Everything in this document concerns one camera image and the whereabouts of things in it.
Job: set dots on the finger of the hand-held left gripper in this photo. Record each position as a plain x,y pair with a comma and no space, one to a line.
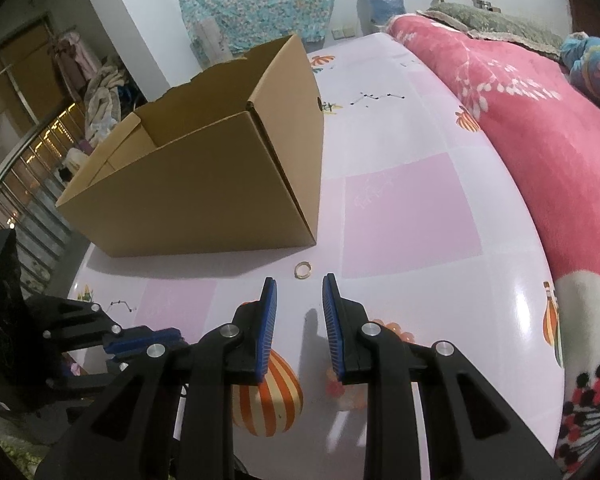
145,340
95,380

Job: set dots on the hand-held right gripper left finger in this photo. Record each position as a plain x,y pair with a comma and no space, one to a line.
266,330

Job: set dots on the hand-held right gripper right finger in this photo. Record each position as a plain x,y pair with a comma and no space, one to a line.
332,330

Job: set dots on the brown cardboard box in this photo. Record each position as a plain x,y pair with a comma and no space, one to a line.
205,185

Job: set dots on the metal window grille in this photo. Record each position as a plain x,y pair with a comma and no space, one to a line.
35,170

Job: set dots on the pile of clothes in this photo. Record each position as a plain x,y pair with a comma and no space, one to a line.
102,100

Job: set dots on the hanging pink clothes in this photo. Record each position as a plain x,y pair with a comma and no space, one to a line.
75,60

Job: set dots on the white floral cloth cover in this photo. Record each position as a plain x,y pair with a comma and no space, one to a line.
212,40

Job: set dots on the pink floral blanket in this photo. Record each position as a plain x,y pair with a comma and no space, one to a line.
555,135

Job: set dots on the turquoise patterned cloth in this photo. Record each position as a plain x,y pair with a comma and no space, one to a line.
260,0

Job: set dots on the blue water jug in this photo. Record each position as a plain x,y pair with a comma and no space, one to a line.
382,0

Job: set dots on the grey-green lace pillow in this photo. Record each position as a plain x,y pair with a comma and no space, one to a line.
490,25

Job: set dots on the blue floral pillow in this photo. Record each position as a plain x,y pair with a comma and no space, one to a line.
595,70

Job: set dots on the white wall socket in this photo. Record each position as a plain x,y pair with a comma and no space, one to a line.
343,33

